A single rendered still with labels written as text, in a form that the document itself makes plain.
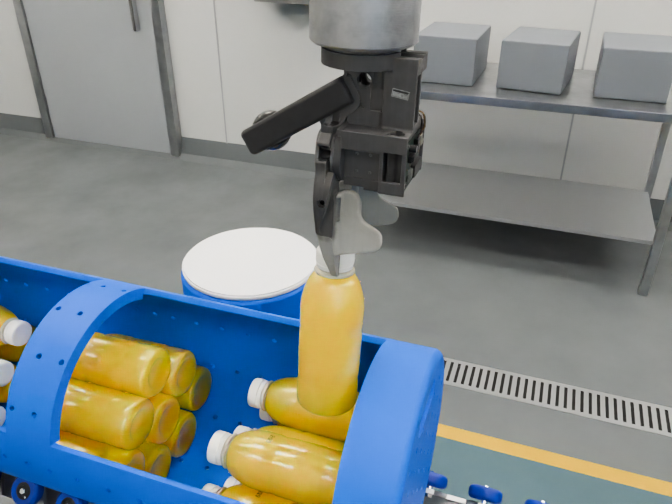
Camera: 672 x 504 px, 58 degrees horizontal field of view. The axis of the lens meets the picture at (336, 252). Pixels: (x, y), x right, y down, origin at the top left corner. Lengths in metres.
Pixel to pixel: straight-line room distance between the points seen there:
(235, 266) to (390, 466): 0.70
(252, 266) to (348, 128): 0.74
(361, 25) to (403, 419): 0.37
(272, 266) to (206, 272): 0.13
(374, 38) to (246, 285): 0.76
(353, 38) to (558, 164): 3.52
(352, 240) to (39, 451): 0.46
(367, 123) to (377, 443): 0.31
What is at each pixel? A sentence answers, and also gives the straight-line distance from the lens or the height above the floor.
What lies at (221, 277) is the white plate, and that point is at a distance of 1.21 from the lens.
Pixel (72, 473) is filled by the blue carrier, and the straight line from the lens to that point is 0.81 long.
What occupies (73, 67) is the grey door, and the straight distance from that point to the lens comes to 5.12.
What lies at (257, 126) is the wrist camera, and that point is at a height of 1.50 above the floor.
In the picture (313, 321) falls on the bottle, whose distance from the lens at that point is 0.61.
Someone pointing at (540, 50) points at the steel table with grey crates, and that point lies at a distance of 3.03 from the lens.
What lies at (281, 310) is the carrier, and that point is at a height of 0.99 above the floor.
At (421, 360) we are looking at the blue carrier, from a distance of 0.69.
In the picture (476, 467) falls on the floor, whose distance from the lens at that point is 2.25.
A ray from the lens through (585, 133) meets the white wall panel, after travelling 3.91.
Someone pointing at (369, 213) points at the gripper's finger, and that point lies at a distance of 0.61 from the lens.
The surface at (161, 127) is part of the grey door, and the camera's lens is 4.79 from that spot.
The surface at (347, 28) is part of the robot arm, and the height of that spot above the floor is 1.59.
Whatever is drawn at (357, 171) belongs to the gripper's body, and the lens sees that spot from 0.54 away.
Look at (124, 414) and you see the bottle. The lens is 0.81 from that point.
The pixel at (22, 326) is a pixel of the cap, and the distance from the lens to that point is 1.06.
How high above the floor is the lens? 1.67
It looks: 30 degrees down
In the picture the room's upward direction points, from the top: straight up
